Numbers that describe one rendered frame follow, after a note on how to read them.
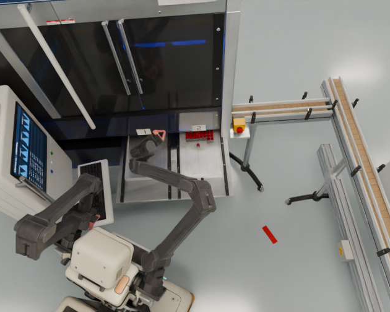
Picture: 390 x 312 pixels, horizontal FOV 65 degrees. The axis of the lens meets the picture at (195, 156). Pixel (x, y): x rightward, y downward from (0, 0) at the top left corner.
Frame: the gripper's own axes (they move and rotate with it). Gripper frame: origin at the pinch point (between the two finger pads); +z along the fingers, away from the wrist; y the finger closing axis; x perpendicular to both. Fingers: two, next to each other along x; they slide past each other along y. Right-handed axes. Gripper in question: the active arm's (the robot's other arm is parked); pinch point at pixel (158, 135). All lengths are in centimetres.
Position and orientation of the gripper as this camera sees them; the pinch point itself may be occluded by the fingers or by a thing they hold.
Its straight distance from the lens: 157.5
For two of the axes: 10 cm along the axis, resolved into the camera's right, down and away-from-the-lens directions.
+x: -6.1, -7.8, -1.2
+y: 6.3, -3.9, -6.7
